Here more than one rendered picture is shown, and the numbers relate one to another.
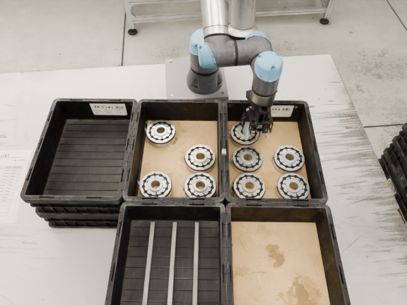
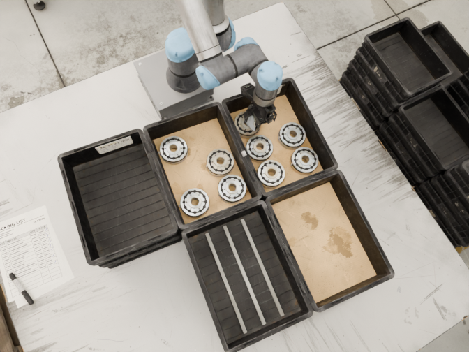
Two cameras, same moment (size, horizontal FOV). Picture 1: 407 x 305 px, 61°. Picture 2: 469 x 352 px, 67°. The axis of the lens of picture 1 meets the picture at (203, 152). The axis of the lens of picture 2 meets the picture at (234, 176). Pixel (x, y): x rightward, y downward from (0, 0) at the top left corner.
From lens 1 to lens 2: 0.41 m
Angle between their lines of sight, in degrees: 21
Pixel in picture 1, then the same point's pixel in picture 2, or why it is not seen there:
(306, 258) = (331, 212)
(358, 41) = not seen: outside the picture
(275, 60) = (276, 71)
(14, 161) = (34, 223)
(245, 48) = (242, 61)
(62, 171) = (100, 221)
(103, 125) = (113, 160)
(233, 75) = not seen: hidden behind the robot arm
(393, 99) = (332, 12)
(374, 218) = (363, 155)
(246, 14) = (218, 10)
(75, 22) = not seen: outside the picture
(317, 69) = (276, 23)
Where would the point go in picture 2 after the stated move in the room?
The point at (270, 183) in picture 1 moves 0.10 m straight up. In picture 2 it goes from (284, 161) to (289, 152)
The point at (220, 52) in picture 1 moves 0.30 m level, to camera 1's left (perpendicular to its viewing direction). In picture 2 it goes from (221, 73) to (123, 105)
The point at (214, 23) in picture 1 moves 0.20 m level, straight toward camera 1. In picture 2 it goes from (208, 47) to (233, 105)
